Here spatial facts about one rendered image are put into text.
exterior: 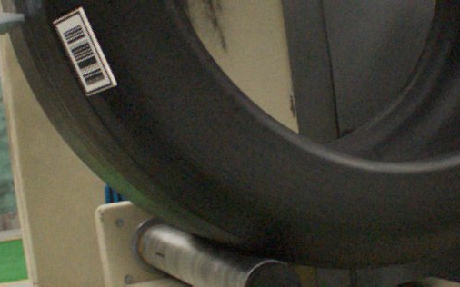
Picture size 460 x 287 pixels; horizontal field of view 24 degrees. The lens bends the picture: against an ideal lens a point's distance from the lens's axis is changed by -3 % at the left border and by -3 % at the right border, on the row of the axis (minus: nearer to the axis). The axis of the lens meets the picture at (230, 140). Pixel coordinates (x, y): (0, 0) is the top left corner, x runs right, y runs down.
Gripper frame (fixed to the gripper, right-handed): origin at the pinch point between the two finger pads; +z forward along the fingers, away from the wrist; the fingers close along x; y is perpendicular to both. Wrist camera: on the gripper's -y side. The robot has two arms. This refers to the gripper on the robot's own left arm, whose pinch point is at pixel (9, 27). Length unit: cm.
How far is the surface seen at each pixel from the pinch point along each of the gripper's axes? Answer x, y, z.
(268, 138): -12.2, -9.2, 17.2
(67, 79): -6.4, -4.5, 3.6
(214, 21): 26.7, 3.1, 25.5
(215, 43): 26.7, 0.7, 25.6
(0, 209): 902, -79, 92
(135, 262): 24.2, -22.2, 15.5
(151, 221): 23.9, -17.9, 17.4
